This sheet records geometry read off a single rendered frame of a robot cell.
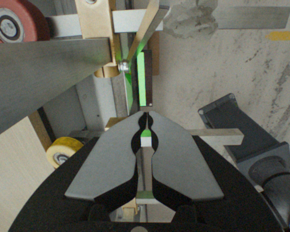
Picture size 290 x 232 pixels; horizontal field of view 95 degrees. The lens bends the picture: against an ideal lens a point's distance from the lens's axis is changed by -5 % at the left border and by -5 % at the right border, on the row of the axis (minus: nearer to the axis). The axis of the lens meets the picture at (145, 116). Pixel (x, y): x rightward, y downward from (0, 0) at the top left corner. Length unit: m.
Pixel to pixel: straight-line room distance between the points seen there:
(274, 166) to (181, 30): 0.81
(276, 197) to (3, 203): 1.03
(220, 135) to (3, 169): 0.55
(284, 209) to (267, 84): 0.96
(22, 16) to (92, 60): 0.13
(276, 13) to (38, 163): 0.54
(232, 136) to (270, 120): 1.35
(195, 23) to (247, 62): 1.12
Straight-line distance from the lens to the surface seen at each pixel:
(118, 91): 0.45
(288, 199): 0.87
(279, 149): 0.96
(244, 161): 0.91
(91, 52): 0.18
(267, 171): 0.92
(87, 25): 0.27
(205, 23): 0.25
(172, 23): 0.25
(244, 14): 0.30
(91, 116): 0.62
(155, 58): 1.05
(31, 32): 0.27
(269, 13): 0.32
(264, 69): 1.45
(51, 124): 0.47
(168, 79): 1.17
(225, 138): 0.39
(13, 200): 0.63
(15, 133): 0.39
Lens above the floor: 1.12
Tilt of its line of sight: 61 degrees down
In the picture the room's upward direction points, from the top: 176 degrees counter-clockwise
